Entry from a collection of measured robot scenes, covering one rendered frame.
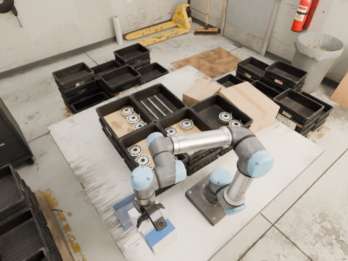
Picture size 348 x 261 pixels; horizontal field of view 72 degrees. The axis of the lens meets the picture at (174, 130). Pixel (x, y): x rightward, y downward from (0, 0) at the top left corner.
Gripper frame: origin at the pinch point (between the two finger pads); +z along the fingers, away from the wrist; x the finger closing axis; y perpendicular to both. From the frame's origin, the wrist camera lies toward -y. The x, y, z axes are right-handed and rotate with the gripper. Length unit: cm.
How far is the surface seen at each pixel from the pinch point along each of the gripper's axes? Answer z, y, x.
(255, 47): 103, 189, -347
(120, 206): 40, 37, 2
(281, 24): 53, 155, -350
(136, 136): 21, 66, -31
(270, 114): 26, 24, -128
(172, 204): 41, 19, -25
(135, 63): 61, 211, -116
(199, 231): 40.8, -5.0, -26.4
